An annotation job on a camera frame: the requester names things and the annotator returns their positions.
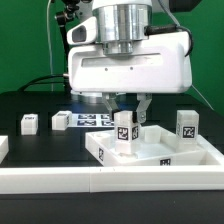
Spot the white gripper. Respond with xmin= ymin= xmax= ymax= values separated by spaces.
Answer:
xmin=68 ymin=33 xmax=192 ymax=124

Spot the white square table top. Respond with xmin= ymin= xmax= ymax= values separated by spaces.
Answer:
xmin=84 ymin=124 xmax=216 ymax=167

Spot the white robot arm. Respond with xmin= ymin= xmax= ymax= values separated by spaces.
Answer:
xmin=67 ymin=0 xmax=193 ymax=123

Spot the apriltag base marker sheet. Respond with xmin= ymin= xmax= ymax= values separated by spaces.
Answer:
xmin=70 ymin=113 xmax=114 ymax=127

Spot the white right fence piece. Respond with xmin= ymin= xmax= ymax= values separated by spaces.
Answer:
xmin=197 ymin=135 xmax=224 ymax=166

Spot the white fence piece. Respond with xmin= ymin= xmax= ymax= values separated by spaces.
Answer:
xmin=0 ymin=136 xmax=9 ymax=163
xmin=197 ymin=135 xmax=224 ymax=166

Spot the white left fence piece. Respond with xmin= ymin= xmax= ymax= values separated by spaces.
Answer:
xmin=0 ymin=136 xmax=9 ymax=163

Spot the white front fence bar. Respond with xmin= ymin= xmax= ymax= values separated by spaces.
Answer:
xmin=0 ymin=165 xmax=224 ymax=194

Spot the black cable bundle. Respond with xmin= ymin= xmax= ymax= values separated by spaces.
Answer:
xmin=18 ymin=73 xmax=73 ymax=93

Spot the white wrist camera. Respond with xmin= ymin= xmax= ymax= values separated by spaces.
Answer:
xmin=67 ymin=16 xmax=97 ymax=46

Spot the white thin cable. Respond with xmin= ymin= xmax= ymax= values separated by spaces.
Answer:
xmin=46 ymin=0 xmax=55 ymax=92

